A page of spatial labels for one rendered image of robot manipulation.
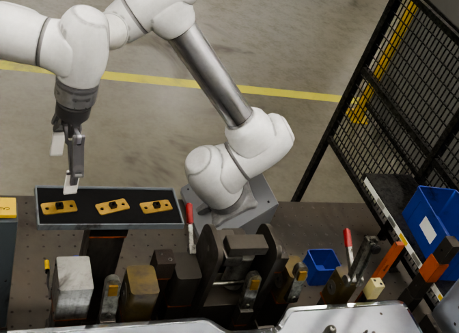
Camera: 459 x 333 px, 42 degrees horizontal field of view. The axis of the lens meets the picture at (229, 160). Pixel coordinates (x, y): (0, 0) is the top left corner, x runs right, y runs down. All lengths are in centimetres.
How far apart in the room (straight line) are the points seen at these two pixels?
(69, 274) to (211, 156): 72
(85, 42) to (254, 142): 90
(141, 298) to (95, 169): 198
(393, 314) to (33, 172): 213
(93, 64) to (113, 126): 256
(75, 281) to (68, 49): 55
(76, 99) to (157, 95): 289
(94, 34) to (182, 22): 60
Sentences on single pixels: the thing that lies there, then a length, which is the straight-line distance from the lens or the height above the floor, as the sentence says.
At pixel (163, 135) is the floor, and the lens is 382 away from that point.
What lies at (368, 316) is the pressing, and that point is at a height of 100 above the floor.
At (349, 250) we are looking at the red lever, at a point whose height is 111.
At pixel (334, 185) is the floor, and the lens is 398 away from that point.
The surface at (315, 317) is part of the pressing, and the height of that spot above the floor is 100.
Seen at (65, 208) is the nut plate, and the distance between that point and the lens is 155.
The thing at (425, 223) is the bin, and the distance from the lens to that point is 210.
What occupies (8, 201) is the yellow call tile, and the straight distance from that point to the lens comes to 156.
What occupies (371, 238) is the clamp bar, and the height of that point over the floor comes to 121.
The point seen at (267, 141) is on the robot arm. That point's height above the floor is 116.
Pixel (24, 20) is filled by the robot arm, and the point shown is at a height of 165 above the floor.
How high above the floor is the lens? 226
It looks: 36 degrees down
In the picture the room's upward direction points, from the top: 21 degrees clockwise
